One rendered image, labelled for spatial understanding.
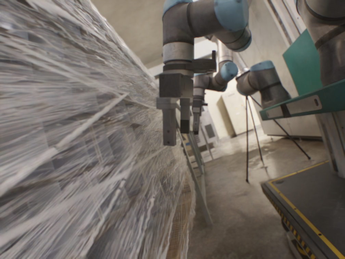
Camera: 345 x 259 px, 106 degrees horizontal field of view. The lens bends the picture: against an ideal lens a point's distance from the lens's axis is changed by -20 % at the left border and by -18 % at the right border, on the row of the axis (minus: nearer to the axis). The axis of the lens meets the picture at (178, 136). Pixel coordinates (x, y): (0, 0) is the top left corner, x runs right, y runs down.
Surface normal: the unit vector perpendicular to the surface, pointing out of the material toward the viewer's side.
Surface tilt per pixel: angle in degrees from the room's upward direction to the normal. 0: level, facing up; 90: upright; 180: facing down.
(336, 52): 72
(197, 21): 121
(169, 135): 97
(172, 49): 95
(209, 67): 106
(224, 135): 90
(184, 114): 97
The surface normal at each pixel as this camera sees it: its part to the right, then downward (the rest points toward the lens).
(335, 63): -1.00, 0.04
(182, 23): -0.51, 0.65
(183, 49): 0.25, 0.22
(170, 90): -0.29, 0.22
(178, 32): 0.00, 0.23
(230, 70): 0.18, -0.09
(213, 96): -0.14, 0.02
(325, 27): -0.93, 0.33
